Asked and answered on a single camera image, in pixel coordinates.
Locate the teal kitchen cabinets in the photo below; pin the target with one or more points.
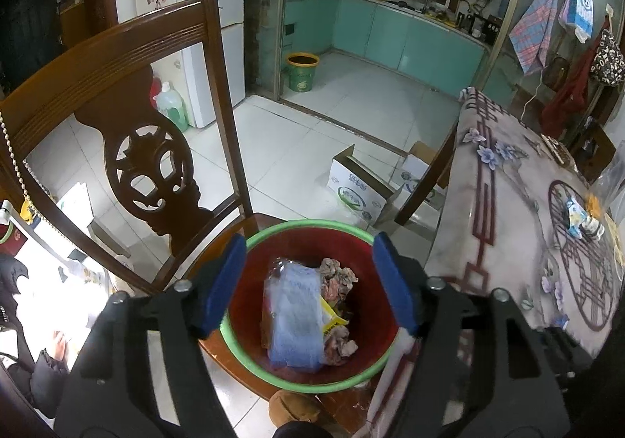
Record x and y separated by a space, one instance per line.
401 41

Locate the pink paper trash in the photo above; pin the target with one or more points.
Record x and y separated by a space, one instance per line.
337 282

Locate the clear bag orange snacks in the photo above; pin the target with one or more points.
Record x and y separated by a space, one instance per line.
607 186

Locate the yellow green bucket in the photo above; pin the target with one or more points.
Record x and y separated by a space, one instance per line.
301 69

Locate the blue white hanging bag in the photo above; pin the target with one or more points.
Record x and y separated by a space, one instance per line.
577 17

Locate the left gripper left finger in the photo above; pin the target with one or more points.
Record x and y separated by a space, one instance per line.
110 389

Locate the red hanging garment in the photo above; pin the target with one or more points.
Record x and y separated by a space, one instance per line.
572 98

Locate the green detergent bottle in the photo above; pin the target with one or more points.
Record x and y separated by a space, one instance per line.
170 104

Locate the blue white snack wrapper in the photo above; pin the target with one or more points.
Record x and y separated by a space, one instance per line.
576 217

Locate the yellow medicine box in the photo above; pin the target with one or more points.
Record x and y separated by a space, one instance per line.
330 319

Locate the carved wooden chair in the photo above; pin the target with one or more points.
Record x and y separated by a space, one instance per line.
104 82

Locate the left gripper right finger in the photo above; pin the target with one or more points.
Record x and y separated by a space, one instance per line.
512 390

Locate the brown hanging handbag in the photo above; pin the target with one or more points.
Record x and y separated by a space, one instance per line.
555 73

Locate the red green trash basin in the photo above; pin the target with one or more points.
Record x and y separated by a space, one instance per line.
245 327

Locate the plaid cloth hanging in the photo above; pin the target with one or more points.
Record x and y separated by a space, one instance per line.
531 36

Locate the white cardboard box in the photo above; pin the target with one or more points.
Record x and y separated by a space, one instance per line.
366 194

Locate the letter patterned bag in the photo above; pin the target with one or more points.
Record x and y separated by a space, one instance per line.
608 64

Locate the wooden chair at wall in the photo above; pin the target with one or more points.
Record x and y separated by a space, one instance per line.
592 150

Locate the clear plastic bottle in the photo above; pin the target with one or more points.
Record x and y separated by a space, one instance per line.
293 293

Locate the brown snack package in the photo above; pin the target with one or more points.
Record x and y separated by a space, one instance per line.
560 153

